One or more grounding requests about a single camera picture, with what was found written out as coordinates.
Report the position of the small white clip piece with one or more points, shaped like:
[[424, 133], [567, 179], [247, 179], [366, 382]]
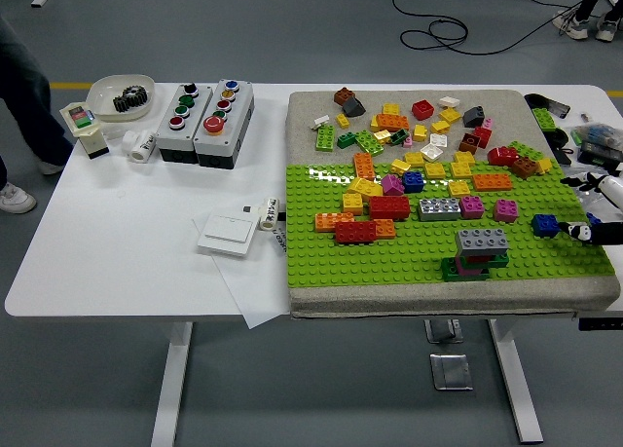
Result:
[[321, 121]]

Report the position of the black box green connector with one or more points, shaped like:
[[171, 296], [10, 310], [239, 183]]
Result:
[[601, 156]]

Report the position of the small blue toy brick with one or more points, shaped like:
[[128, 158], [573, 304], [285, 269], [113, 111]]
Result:
[[593, 218]]

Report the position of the magenta toy brick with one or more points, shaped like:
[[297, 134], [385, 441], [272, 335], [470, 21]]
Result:
[[392, 184]]

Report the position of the white square plate brick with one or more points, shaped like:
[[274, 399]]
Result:
[[438, 139]]

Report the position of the pink square toy brick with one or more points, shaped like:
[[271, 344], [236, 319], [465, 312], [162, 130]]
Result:
[[471, 207], [506, 210]]

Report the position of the green studded baseplate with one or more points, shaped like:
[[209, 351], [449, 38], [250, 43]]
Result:
[[340, 267]]

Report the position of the red rounded toy brick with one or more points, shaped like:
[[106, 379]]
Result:
[[502, 155]]

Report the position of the grey emergency-stop control box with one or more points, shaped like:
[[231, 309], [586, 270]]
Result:
[[238, 116]]

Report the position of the dark green square brick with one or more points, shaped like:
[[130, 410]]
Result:
[[346, 139]]

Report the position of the dark green hollow brick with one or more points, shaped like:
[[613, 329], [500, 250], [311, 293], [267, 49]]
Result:
[[399, 136]]

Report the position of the red long toy brick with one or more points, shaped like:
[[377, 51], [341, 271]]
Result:
[[355, 232], [389, 208]]

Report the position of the crumpled clear plastic bag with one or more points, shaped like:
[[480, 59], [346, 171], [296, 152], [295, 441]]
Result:
[[589, 201]]

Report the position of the orange square toy brick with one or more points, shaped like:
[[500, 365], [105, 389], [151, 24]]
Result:
[[385, 228]]

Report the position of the black rectangular device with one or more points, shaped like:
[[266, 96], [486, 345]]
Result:
[[558, 108]]

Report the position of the large yellow sloped brick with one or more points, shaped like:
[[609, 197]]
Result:
[[364, 188]]

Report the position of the small pink toy brick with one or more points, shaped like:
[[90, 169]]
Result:
[[408, 142], [487, 122]]

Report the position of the person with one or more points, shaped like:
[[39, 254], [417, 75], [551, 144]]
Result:
[[24, 91], [578, 26]]

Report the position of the black metal gear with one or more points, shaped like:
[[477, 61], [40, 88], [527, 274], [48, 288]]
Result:
[[137, 95], [121, 103]]

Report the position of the white hollow toy brick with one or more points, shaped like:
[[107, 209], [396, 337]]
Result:
[[431, 151]]

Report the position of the metal floor plate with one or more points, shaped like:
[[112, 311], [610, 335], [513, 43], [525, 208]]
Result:
[[450, 371]]

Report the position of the white flat toy brick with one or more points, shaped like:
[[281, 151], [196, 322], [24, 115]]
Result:
[[449, 101]]

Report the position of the white labelled cylinder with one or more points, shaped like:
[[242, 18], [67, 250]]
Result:
[[269, 214]]

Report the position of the black table control panel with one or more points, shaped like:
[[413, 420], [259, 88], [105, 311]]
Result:
[[601, 324]]

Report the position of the dark grey sloped brick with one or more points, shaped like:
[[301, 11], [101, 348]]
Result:
[[353, 106], [473, 116]]

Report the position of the grey four-button control box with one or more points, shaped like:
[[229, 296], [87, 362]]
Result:
[[194, 121]]

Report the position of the white table leg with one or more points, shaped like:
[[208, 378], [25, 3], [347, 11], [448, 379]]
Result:
[[517, 393], [170, 393]]

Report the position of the pink long toy brick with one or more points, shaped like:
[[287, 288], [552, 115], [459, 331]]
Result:
[[469, 271]]

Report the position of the grey long toy brick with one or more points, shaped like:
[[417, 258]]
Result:
[[481, 242]]

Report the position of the white wall switch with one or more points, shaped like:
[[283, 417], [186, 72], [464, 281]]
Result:
[[226, 235]]

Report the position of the white plastic bowl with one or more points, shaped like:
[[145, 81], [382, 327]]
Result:
[[102, 96]]

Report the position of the brown square toy brick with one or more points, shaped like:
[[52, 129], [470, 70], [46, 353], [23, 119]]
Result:
[[469, 142], [344, 95]]

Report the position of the red square toy brick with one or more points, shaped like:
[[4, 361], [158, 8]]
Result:
[[422, 109], [482, 135]]

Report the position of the small white tag dark square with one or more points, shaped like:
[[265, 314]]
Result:
[[248, 208]]

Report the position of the lime green toy brick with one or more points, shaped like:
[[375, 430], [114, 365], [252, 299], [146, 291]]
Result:
[[325, 137]]

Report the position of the black flat object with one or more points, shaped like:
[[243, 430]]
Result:
[[564, 156]]

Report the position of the clear bag with parts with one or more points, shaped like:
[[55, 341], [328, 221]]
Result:
[[597, 133]]

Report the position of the small yellow toy brick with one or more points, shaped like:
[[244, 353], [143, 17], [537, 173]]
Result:
[[342, 120]]

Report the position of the white switch module green red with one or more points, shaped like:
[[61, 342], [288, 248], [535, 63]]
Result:
[[83, 121]]

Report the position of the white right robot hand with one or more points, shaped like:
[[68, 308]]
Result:
[[606, 234]]

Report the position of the orange long toy brick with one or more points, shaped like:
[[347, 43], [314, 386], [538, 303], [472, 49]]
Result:
[[392, 122], [334, 221]]

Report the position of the yellow square toy brick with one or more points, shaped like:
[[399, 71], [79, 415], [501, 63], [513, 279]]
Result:
[[352, 203]]

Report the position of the orange long flat brick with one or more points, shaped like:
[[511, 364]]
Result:
[[492, 181]]

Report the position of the silver long toy brick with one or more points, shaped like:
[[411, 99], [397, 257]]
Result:
[[439, 209]]

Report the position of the white pipe fitting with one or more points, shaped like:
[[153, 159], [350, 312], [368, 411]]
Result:
[[138, 147]]

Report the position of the black round tape roll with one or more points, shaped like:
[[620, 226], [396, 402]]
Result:
[[531, 98]]

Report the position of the white paper sheet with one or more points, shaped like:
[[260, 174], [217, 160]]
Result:
[[253, 291]]

